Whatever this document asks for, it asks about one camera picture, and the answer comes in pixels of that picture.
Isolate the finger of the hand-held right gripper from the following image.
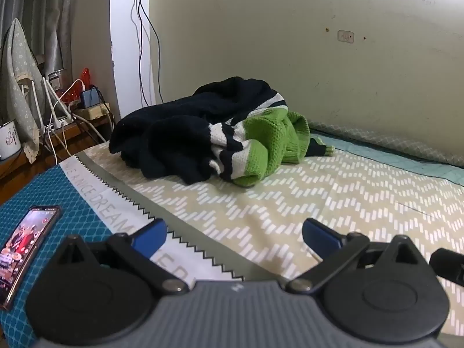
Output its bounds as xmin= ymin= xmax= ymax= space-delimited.
xmin=429 ymin=247 xmax=464 ymax=288

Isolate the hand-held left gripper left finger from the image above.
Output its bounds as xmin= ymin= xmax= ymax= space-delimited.
xmin=51 ymin=219 xmax=189 ymax=294

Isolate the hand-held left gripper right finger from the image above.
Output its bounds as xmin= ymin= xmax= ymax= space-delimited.
xmin=288 ymin=218 xmax=432 ymax=296

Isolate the navy white green knit sweater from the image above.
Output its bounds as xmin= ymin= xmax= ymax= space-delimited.
xmin=108 ymin=77 xmax=336 ymax=188

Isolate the beige and teal patterned bedsheet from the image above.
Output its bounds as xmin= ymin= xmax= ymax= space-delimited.
xmin=0 ymin=119 xmax=464 ymax=348

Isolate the smartphone with lit screen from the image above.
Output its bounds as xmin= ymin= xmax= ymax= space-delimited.
xmin=0 ymin=205 xmax=62 ymax=311

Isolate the beige power strip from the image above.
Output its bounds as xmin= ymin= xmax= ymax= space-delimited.
xmin=70 ymin=102 xmax=111 ymax=120

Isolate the blue charger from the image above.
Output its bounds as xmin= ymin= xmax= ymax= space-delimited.
xmin=80 ymin=86 xmax=101 ymax=108

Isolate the white router with antennas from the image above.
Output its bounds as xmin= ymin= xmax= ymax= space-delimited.
xmin=22 ymin=77 xmax=75 ymax=133

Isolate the red plastic object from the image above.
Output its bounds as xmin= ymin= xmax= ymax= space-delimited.
xmin=60 ymin=67 xmax=91 ymax=104

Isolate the white enamel mug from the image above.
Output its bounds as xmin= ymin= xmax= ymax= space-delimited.
xmin=0 ymin=119 xmax=22 ymax=162

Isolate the grey floral cloth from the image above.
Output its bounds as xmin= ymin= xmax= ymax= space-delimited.
xmin=0 ymin=18 xmax=43 ymax=164

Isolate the grey curtain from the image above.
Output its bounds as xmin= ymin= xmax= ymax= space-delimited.
xmin=0 ymin=0 xmax=86 ymax=80

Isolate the white charging cable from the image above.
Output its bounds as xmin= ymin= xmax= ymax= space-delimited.
xmin=49 ymin=79 xmax=86 ymax=160

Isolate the black hanging cable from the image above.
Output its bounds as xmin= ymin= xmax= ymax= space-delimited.
xmin=138 ymin=0 xmax=164 ymax=104
xmin=130 ymin=0 xmax=147 ymax=106

